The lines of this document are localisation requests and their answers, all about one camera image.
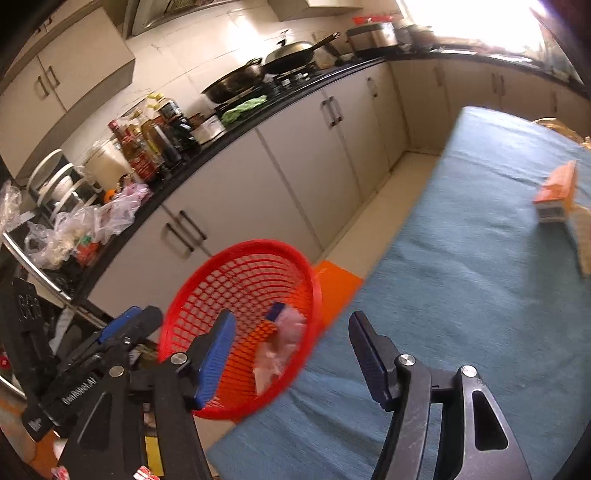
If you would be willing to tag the pink white wrapper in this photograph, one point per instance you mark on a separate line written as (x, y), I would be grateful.
(281, 346)

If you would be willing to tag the blue tablecloth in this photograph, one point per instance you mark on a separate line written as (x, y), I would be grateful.
(461, 277)

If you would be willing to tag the beige cabinets below window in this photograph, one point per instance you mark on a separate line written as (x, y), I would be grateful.
(471, 97)

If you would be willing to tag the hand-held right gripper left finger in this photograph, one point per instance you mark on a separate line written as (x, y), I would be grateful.
(213, 355)

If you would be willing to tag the dark steel frying pan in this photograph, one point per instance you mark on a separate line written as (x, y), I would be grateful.
(231, 83)

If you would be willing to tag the small blue wrapper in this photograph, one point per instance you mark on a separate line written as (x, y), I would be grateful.
(275, 311)

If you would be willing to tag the steel range hood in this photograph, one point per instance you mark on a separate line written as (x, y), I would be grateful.
(184, 14)

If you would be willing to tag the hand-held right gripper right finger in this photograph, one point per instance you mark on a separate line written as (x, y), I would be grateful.
(369, 360)

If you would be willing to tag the clear plastic bags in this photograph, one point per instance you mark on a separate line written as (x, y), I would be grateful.
(60, 240)

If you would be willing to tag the black gas stove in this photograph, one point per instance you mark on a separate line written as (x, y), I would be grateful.
(295, 76)

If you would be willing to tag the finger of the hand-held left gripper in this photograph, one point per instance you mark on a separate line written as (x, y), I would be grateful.
(147, 323)
(117, 325)

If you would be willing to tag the row of condiment bottles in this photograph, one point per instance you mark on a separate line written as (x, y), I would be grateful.
(154, 138)

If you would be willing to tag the beige cabinets below stove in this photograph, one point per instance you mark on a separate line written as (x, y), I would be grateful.
(286, 161)

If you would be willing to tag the red plastic mesh basket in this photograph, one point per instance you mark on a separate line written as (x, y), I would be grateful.
(240, 258)

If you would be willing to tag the white plastic container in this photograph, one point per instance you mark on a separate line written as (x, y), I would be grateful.
(208, 129)

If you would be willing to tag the black wok with lid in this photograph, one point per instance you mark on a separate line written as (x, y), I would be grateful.
(291, 53)

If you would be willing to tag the orange plastic stool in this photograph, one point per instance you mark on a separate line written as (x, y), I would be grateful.
(337, 286)

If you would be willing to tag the stainless steel rack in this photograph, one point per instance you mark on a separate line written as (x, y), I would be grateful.
(41, 272)

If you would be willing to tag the beige upper kitchen cabinet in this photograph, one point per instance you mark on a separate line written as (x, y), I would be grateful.
(55, 55)

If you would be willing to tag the steel pot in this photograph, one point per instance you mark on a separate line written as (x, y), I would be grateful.
(415, 33)

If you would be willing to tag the steel rice cooker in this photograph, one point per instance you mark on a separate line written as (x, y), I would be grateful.
(371, 37)

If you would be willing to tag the pink plastic bag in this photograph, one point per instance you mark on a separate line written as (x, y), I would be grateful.
(124, 207)

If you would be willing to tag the orange cardboard box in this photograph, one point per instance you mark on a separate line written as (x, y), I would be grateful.
(556, 184)

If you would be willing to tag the orange fruit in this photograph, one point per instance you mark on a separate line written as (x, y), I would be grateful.
(109, 196)

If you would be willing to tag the dish rack with plates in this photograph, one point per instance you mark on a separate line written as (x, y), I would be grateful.
(55, 184)

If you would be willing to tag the white rice cooker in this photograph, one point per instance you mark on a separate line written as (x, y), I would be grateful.
(108, 161)

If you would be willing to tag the black kitchen countertop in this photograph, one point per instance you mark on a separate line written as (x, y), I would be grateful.
(194, 157)

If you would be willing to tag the green cloth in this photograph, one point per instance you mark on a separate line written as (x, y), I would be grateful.
(242, 108)

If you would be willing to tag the woven rattan chair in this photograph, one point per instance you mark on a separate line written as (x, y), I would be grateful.
(556, 127)

